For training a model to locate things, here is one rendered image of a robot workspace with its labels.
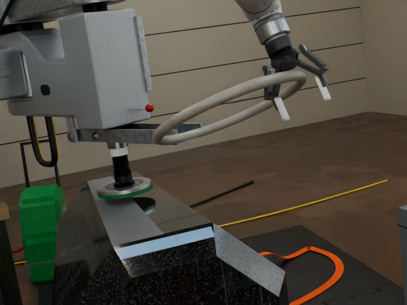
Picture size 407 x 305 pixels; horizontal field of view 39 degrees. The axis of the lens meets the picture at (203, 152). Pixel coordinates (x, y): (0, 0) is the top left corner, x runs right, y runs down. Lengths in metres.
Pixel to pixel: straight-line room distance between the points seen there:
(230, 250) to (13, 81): 1.30
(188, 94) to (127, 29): 5.24
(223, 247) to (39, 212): 2.10
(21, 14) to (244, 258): 1.36
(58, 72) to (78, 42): 0.24
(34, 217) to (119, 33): 1.88
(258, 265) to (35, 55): 1.26
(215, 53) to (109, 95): 5.46
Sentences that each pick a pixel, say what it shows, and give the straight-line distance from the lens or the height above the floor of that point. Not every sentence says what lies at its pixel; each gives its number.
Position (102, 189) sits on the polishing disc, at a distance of 2.28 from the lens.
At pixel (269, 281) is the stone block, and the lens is 1.94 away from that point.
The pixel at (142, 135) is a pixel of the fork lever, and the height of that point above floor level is 1.08.
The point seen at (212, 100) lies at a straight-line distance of 1.49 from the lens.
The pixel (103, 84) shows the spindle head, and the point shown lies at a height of 1.27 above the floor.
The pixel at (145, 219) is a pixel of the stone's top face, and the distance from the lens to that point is 2.00.
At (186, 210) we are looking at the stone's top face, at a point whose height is 0.80.
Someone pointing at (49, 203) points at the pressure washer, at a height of 0.50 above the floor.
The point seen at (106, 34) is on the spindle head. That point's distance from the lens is 2.14.
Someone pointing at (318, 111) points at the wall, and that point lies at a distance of 8.29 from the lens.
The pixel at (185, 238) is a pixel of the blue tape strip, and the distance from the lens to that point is 1.82.
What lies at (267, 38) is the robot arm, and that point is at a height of 1.36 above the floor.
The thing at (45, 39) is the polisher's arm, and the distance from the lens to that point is 2.59.
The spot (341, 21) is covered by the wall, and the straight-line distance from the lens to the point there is 8.49.
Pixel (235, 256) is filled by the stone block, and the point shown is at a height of 0.69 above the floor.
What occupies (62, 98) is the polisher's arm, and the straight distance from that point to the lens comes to 2.36.
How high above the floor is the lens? 1.39
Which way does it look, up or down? 11 degrees down
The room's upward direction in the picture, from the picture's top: 8 degrees counter-clockwise
